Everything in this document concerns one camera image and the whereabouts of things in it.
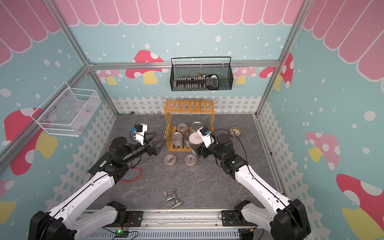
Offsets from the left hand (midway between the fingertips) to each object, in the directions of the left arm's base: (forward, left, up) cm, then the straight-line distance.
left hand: (162, 139), depth 74 cm
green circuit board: (-37, +19, -28) cm, 50 cm away
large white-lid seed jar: (-1, -17, +1) cm, 17 cm away
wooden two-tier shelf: (+23, -10, +1) cm, 25 cm away
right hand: (+2, -18, -2) cm, 18 cm away
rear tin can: (+21, -17, -13) cm, 30 cm away
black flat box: (-4, +42, -24) cm, 48 cm away
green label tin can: (+14, -4, -19) cm, 24 cm away
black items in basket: (+36, -17, +8) cm, 41 cm away
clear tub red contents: (-1, -2, -21) cm, 21 cm away
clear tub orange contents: (-1, -14, -21) cm, 25 cm away
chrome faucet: (-21, -5, -24) cm, 32 cm away
